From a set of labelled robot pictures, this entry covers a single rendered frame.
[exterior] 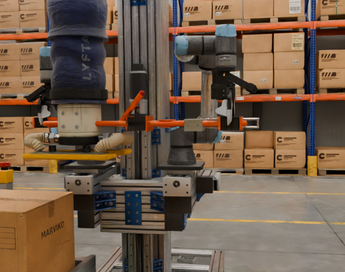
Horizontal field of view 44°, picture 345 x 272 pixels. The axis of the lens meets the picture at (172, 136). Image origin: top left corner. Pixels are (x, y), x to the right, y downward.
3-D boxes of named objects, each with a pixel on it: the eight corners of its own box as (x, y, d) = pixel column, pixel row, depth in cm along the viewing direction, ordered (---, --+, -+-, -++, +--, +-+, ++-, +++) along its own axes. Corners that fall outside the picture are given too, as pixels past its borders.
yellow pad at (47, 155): (21, 158, 162) (21, 145, 162) (36, 156, 172) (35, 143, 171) (106, 160, 154) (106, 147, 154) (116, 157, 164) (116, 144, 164)
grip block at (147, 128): (125, 131, 162) (124, 115, 162) (133, 130, 172) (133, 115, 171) (146, 131, 160) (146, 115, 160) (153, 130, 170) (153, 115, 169)
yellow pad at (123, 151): (47, 154, 180) (47, 142, 180) (59, 152, 190) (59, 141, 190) (124, 155, 173) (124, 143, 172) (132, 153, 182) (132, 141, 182)
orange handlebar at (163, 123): (15, 128, 175) (15, 119, 174) (53, 126, 204) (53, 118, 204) (247, 128, 153) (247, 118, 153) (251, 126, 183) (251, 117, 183)
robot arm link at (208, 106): (191, 137, 232) (194, 36, 208) (219, 137, 233) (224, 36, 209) (193, 148, 222) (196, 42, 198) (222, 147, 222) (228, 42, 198)
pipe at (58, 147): (24, 149, 164) (24, 134, 163) (56, 144, 188) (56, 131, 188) (108, 150, 156) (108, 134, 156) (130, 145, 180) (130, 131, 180)
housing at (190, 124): (183, 131, 158) (183, 119, 158) (187, 130, 165) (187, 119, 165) (202, 131, 157) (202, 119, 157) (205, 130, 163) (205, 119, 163)
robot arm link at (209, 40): (201, 38, 172) (204, 32, 161) (229, 37, 172) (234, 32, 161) (201, 57, 172) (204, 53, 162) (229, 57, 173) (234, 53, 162)
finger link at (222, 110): (215, 125, 155) (216, 101, 158) (231, 125, 153) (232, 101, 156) (214, 122, 152) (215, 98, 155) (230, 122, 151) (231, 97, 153)
